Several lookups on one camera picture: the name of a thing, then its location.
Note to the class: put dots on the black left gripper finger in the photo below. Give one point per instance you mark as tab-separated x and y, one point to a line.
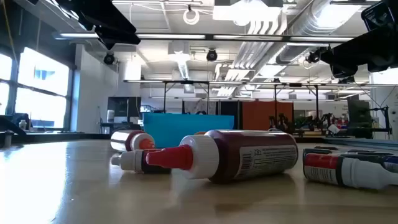
121	37
102	17

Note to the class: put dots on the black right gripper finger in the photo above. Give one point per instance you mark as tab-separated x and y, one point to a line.
345	59
382	46

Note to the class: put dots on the large orange-tipped colouring bottle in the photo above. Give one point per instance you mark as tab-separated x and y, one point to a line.
136	141

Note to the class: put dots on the blue plastic bin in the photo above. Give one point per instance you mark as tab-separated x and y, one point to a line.
174	130

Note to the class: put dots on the small blue dropper bottle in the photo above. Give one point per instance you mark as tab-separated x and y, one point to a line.
392	163

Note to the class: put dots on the black ceiling spotlight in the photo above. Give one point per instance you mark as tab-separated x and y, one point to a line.
314	56
211	55
109	58

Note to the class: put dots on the overhead light bar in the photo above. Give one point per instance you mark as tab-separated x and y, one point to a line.
171	36

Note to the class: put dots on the dark background monitor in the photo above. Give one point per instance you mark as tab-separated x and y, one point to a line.
359	112

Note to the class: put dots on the black computer monitor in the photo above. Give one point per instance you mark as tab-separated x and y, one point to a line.
124	109

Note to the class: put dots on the large bright window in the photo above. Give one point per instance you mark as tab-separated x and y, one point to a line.
43	77

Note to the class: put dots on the background robot arms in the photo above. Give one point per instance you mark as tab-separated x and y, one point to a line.
283	123

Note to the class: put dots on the orange partition panel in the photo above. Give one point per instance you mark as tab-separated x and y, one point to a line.
258	115

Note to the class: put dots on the small red-label dropper bottle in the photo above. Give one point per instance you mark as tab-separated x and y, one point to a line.
323	169

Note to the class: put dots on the small dark red dropper bottle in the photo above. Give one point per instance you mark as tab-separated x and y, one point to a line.
129	160

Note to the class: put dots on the white bottle on ledge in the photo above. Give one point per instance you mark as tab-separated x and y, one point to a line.
22	125

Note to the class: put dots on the black object at window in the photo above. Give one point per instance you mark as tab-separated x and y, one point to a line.
12	123

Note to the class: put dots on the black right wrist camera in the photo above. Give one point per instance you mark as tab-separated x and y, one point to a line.
377	15

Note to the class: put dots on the silver ceiling duct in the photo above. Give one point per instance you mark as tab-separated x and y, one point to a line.
311	25

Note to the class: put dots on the black background station frame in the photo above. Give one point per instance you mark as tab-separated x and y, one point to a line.
295	84
186	82

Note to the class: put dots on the short grey post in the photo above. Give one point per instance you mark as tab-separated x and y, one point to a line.
8	138

